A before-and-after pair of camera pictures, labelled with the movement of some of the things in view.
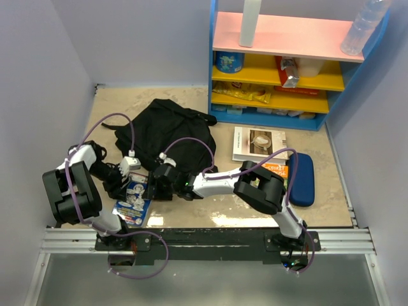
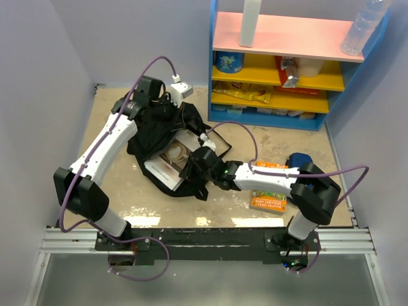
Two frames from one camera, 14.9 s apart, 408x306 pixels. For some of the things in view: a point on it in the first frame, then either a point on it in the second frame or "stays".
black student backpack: (146, 136) stays
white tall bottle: (250, 14) stays
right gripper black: (157, 195) → (188, 173)
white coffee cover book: (259, 145) → (166, 167)
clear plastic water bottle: (364, 23) stays
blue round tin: (229, 62) stays
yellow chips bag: (255, 92) stays
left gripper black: (116, 190) → (175, 113)
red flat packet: (296, 90) stays
